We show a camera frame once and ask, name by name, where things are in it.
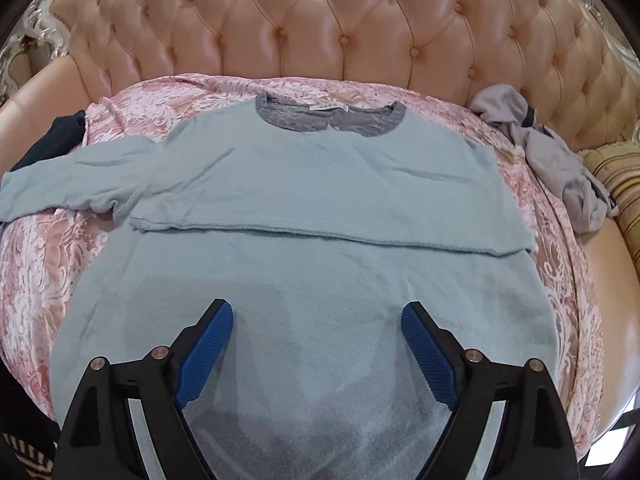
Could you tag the tiger stripe fabric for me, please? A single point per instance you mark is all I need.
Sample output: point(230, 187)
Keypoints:
point(21, 461)

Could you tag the light blue long-sleeve sweater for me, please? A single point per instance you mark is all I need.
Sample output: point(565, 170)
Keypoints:
point(318, 227)

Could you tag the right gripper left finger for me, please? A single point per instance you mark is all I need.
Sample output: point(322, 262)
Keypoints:
point(98, 439)

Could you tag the pink floral bed quilt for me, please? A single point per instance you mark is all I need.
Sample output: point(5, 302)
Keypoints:
point(43, 255)

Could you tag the grey crumpled garment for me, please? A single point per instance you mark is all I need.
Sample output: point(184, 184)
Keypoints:
point(586, 200)

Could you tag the dark navy garment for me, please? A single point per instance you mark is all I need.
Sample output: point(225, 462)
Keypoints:
point(65, 133)

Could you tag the peach tufted leather headboard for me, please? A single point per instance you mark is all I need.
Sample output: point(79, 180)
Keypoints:
point(553, 51)

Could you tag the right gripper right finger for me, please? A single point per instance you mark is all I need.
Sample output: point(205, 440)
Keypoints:
point(534, 439)

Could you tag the striped green gold pillow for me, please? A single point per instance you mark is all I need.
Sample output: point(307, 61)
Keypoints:
point(617, 167)

